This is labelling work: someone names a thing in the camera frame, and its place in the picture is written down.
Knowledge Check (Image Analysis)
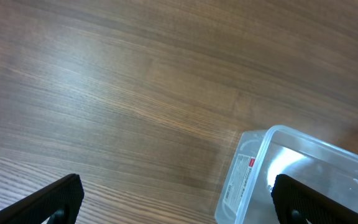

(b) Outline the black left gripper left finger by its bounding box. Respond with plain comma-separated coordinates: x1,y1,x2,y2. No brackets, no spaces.
0,174,84,224

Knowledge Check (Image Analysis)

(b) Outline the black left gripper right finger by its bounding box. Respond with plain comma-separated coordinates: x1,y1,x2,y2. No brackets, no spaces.
271,174,358,224

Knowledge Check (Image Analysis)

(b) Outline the clear plastic container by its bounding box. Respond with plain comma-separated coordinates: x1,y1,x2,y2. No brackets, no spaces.
214,125,358,223

